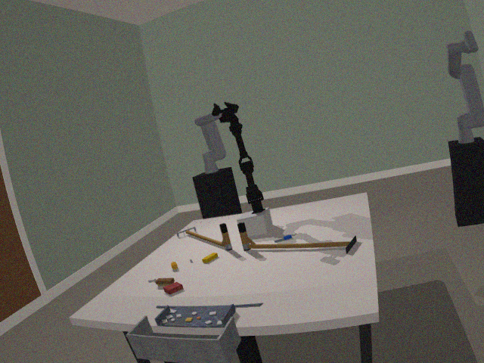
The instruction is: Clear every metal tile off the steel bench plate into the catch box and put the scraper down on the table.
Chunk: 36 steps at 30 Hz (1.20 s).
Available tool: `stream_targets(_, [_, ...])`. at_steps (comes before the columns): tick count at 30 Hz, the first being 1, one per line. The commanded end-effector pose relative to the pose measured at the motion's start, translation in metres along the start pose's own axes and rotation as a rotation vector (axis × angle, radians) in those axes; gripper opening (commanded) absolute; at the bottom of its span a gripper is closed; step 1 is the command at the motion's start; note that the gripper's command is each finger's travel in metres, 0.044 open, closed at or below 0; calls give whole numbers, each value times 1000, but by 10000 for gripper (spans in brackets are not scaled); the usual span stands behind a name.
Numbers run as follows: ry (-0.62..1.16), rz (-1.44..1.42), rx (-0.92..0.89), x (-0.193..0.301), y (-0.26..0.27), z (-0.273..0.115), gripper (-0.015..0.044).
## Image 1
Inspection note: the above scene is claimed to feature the red rectangular block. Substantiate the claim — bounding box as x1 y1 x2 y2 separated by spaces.
163 282 183 295

